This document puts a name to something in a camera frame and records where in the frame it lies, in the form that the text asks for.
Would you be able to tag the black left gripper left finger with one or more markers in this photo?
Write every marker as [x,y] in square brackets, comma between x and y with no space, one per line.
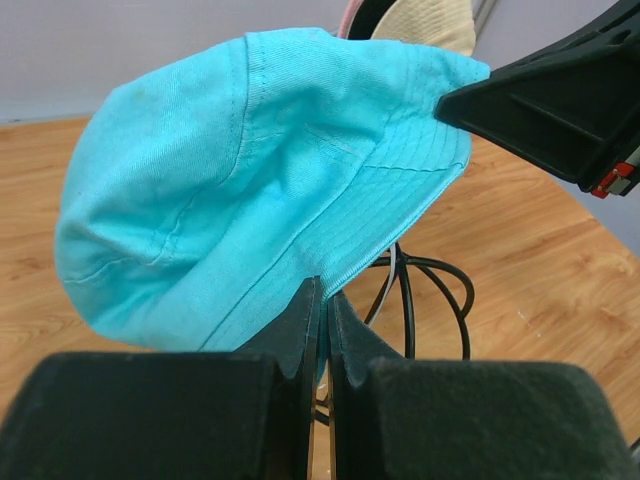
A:
[246,414]

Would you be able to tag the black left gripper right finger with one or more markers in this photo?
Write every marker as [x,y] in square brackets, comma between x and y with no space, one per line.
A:
[395,418]

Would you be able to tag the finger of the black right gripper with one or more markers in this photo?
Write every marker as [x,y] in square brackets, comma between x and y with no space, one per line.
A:
[570,109]

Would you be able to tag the beige bucket hat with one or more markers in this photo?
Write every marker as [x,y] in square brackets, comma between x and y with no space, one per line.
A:
[446,24]

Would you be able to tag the turquoise bucket hat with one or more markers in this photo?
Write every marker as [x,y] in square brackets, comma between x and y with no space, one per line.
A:
[202,194]

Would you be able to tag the black pink-lined hat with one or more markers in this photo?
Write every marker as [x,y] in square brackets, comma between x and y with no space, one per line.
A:
[361,18]

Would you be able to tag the black wire hat stand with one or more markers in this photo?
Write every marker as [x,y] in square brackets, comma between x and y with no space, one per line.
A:
[422,305]

